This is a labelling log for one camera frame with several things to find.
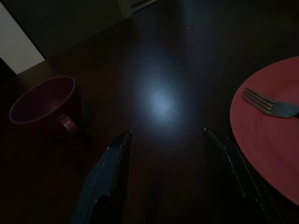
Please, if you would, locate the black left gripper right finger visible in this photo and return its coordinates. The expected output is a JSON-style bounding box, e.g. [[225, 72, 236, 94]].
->
[[203, 127, 285, 224]]

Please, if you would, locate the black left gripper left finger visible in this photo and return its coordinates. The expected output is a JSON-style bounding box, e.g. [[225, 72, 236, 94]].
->
[[71, 130, 133, 224]]

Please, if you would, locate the pink round plate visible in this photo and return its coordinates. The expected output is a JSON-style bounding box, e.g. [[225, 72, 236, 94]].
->
[[229, 56, 299, 203]]

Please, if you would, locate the silver metal fork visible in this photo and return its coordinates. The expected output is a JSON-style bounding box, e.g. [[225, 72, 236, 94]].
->
[[241, 87, 299, 119]]

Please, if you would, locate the dark red ceramic mug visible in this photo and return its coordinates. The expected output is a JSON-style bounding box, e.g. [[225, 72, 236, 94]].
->
[[8, 75, 91, 140]]

